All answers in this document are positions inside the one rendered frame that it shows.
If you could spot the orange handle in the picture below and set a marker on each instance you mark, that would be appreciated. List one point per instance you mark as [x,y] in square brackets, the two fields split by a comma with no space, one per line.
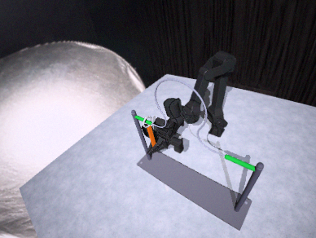
[149,129]

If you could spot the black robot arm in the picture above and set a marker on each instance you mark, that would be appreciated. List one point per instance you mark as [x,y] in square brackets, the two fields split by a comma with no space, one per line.
[223,66]

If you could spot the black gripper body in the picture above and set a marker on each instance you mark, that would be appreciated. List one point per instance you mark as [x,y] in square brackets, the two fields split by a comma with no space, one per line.
[177,143]

